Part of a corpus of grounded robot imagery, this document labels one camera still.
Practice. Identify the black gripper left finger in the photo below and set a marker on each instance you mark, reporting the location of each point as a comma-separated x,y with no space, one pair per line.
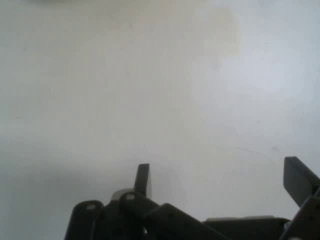
130,215

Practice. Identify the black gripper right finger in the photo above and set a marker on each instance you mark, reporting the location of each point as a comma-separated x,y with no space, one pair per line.
298,183

